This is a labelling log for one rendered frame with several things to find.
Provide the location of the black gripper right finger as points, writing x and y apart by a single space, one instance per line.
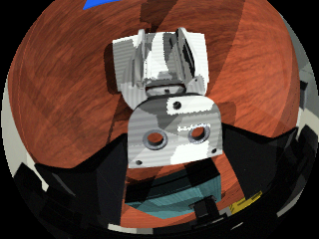
253 156

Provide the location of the blue flat rectangular plate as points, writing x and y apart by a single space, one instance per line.
93 3

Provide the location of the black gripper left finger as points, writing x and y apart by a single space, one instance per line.
98 182

